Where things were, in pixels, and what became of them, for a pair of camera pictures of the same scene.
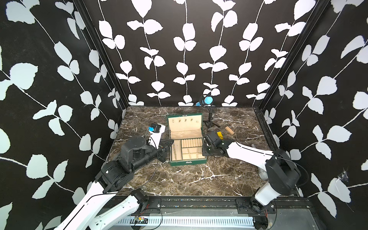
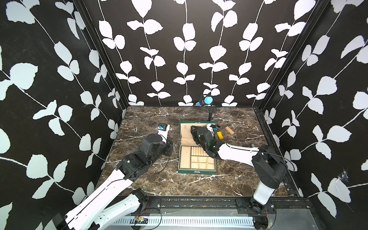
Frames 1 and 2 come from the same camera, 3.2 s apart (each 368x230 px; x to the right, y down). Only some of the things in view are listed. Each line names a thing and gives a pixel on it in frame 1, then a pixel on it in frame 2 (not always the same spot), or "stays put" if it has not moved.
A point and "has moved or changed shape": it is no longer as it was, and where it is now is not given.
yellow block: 220,134 stays put
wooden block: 229,130 stays put
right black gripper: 204,153 → 194,132
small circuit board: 140,220 stays put
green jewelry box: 186,132 has moved or changed shape
